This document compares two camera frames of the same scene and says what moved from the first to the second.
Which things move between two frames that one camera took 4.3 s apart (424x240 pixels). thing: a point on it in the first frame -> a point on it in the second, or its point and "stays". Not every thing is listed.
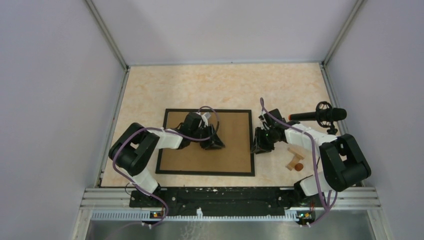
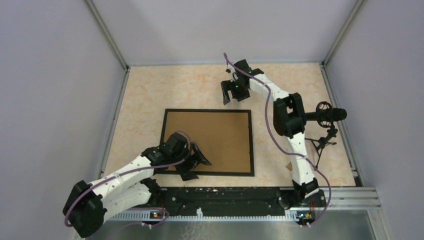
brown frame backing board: (232, 129) stays
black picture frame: (214, 173) stays
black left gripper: (213, 143) -> (186, 172)
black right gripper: (259, 146) -> (227, 85)
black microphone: (325, 115) stays
